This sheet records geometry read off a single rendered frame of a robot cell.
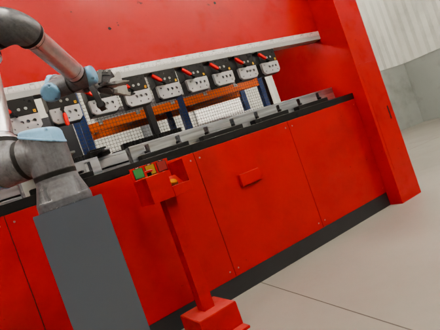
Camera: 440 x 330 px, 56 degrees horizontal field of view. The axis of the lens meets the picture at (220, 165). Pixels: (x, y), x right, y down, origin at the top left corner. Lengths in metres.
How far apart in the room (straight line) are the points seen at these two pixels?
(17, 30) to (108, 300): 0.83
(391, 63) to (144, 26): 7.51
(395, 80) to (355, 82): 6.31
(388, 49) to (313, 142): 6.91
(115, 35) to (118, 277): 1.57
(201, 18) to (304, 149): 1.06
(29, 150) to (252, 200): 1.51
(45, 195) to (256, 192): 1.50
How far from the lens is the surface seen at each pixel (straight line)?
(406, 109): 9.53
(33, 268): 2.01
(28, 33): 1.44
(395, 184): 3.23
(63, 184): 1.19
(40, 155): 1.20
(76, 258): 1.17
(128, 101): 2.32
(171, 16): 2.65
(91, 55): 2.36
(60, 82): 1.73
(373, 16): 9.60
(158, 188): 1.82
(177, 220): 1.89
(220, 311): 1.94
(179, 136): 2.40
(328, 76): 3.34
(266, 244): 2.48
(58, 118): 2.20
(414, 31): 9.51
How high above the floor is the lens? 0.76
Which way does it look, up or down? 1 degrees down
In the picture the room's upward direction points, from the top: 19 degrees counter-clockwise
